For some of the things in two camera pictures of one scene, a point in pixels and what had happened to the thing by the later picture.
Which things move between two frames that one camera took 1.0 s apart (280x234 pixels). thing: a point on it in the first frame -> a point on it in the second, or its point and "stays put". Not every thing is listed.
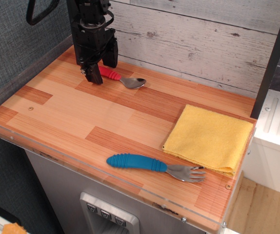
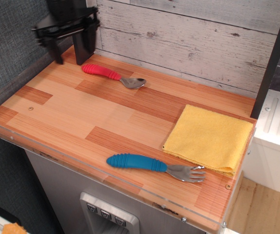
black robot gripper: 93,41 -> 70,17
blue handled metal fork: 185,174 stays put
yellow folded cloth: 212,140 stays put
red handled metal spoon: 131,83 stays put
